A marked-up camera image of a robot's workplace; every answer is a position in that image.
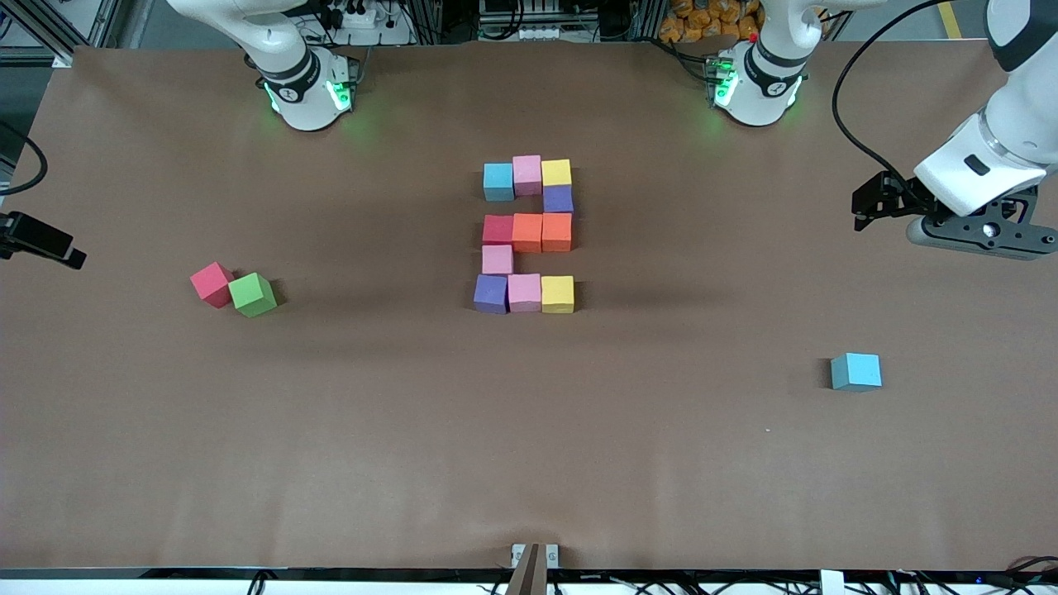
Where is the orange foam block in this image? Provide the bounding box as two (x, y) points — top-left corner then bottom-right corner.
(512, 214), (544, 255)
(542, 212), (574, 253)

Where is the green foam block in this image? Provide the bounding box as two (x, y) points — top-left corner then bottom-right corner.
(228, 272), (278, 318)

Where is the orange packaged goods pile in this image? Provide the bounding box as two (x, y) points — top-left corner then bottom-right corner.
(659, 0), (765, 44)

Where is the dark slanted metal bar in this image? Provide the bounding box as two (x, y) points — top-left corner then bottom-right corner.
(504, 543), (550, 595)

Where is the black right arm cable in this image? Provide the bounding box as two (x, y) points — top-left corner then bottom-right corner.
(0, 124), (49, 198)

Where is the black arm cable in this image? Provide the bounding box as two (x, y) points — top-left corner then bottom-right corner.
(832, 0), (960, 199)
(0, 124), (49, 198)

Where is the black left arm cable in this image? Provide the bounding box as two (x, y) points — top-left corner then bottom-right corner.
(832, 0), (960, 199)

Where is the aluminium frame profile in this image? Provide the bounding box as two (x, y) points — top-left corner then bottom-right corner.
(0, 0), (125, 69)

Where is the white metal bracket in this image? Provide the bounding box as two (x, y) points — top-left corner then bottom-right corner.
(511, 543), (560, 569)

